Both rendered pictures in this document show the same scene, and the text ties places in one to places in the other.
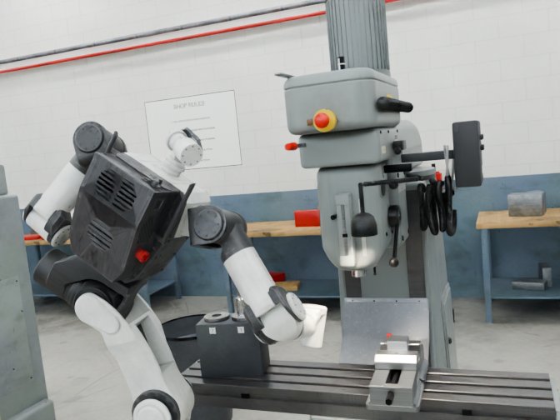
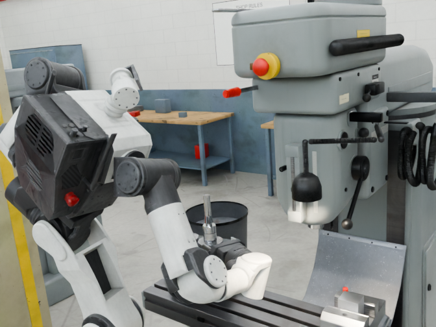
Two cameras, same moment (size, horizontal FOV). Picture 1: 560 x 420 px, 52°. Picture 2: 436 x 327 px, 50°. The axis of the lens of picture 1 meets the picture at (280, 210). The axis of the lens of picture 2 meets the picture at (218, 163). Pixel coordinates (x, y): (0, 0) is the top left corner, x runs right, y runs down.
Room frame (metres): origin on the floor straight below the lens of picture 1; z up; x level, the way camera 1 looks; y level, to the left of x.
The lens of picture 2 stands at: (0.46, -0.32, 1.82)
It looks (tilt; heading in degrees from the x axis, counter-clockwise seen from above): 14 degrees down; 16
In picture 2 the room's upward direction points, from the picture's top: 5 degrees counter-clockwise
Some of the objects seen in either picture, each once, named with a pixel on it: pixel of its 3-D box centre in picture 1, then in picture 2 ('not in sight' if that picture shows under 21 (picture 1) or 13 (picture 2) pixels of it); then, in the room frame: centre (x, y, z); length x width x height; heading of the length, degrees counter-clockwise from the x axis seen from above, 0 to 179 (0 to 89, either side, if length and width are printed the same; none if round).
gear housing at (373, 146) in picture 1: (352, 147); (319, 87); (1.79, -0.24, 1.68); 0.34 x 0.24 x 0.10; 158
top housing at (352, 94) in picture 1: (346, 104); (313, 39); (1.77, -0.23, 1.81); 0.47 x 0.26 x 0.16; 158
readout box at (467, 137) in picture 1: (470, 152); not in sight; (1.91, -0.65, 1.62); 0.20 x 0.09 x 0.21; 158
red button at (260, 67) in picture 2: (322, 120); (261, 67); (1.52, -0.13, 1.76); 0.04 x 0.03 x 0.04; 68
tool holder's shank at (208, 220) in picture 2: not in sight; (207, 209); (1.93, 0.16, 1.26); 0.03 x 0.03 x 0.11
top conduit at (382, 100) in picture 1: (396, 105); (370, 43); (1.73, -0.38, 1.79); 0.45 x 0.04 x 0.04; 158
